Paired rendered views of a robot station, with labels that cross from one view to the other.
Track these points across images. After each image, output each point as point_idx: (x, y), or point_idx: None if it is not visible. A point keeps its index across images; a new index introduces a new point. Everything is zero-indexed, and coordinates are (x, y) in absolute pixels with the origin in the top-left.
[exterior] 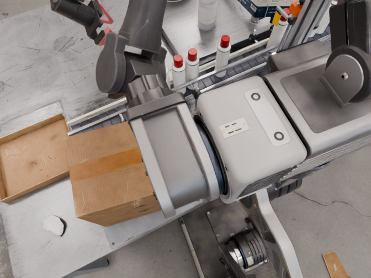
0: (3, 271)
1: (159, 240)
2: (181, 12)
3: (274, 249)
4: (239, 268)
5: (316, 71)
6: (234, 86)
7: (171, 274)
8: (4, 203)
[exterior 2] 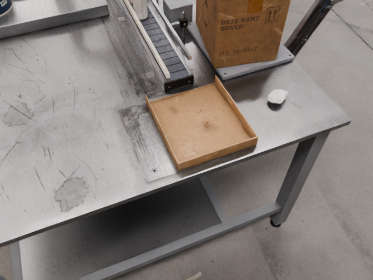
0: None
1: (247, 166)
2: (33, 3)
3: None
4: (285, 44)
5: None
6: None
7: (280, 156)
8: (256, 148)
